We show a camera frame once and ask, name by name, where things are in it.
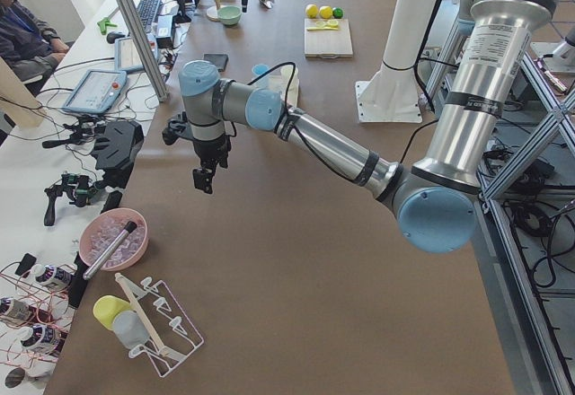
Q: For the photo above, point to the green bowl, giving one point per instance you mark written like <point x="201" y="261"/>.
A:
<point x="229" y="15"/>

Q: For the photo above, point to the black keyboard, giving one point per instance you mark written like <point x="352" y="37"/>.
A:
<point x="148" y="11"/>

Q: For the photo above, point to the yellow plastic knife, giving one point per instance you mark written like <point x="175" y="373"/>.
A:
<point x="309" y="29"/>

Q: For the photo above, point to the white wire cup rack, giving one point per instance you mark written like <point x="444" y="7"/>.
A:
<point x="171" y="322"/>

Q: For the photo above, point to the steel muddler black tip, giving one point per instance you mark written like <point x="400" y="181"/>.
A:
<point x="128" y="229"/>

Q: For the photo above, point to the yellow plastic cup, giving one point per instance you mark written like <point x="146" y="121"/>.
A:
<point x="107" y="307"/>

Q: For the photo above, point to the tea bottle lower left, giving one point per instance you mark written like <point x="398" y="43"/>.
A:
<point x="42" y="339"/>

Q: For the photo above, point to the cream serving tray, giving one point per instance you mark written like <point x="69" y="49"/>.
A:
<point x="275" y="85"/>

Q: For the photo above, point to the whole lemon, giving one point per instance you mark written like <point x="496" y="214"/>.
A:
<point x="311" y="11"/>
<point x="325" y="12"/>

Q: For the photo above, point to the green lime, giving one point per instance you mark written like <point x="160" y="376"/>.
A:
<point x="337" y="13"/>

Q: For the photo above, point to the grey translucent cup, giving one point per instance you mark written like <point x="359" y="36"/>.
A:
<point x="129" y="329"/>

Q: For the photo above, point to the tea bottle top middle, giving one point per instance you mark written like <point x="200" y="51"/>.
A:
<point x="18" y="312"/>

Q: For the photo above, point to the copper wire bottle rack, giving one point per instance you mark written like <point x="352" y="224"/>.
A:
<point x="34" y="295"/>

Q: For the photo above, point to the blue plastic cup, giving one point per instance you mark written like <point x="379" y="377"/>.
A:
<point x="260" y="78"/>

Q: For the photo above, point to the blue teach pendant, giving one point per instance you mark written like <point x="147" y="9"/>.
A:
<point x="96" y="92"/>
<point x="126" y="57"/>

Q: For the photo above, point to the wooden rack handle rod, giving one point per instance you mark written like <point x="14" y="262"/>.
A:
<point x="124" y="284"/>

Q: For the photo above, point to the wooden cutting board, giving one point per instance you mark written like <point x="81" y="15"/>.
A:
<point x="328" y="44"/>

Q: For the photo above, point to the tea bottle top left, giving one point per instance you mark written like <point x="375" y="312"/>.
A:
<point x="54" y="278"/>

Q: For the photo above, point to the person in dark hoodie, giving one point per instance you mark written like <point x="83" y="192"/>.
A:
<point x="29" y="46"/>

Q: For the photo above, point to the dark grey folded cloth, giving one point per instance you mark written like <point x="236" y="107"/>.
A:
<point x="218" y="60"/>

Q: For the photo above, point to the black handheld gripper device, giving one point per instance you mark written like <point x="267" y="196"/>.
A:
<point x="86" y="128"/>

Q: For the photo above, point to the tea bottle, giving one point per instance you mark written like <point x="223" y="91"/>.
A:
<point x="42" y="339"/>
<point x="54" y="278"/>
<point x="18" y="312"/>

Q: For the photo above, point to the cream plastic cup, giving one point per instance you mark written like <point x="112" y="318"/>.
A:
<point x="288" y="76"/>

